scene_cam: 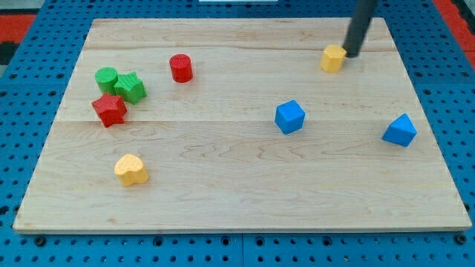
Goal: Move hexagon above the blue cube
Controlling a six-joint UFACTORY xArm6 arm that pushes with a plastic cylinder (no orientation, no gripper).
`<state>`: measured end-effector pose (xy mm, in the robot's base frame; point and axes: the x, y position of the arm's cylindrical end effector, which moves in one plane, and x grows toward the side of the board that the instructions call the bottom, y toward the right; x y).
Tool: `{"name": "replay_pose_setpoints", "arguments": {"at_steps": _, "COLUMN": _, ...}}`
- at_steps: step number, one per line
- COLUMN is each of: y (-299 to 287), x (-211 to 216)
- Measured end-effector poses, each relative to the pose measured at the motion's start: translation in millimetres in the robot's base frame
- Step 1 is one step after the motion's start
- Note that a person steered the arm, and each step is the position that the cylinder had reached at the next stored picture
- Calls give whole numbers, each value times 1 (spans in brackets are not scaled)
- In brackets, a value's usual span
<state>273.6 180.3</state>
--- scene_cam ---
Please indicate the green star block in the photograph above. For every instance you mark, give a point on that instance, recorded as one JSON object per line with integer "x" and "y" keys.
{"x": 130, "y": 87}

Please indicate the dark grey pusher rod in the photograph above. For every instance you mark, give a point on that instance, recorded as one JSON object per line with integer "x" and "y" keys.
{"x": 358, "y": 27}

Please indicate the light wooden board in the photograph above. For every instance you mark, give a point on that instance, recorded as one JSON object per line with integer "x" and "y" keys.
{"x": 216, "y": 160}

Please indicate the yellow heart block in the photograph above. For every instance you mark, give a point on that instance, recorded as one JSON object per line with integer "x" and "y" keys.
{"x": 130, "y": 170}

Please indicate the green cylinder block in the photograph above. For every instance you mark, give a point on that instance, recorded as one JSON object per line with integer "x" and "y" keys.
{"x": 106, "y": 78}

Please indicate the red star block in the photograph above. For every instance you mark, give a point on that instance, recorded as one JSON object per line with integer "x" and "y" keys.
{"x": 110, "y": 109}

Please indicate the blue triangular prism block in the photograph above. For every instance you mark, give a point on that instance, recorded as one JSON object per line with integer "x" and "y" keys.
{"x": 401, "y": 131}

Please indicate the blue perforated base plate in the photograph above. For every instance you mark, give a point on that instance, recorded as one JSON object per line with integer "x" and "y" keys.
{"x": 35, "y": 81}

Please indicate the blue cube block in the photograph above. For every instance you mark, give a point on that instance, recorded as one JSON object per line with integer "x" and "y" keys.
{"x": 289, "y": 117}

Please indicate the yellow hexagon block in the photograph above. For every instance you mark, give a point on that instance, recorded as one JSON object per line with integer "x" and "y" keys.
{"x": 333, "y": 58}

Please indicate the red cylinder block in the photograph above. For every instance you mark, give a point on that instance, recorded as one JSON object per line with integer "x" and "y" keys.
{"x": 181, "y": 68}

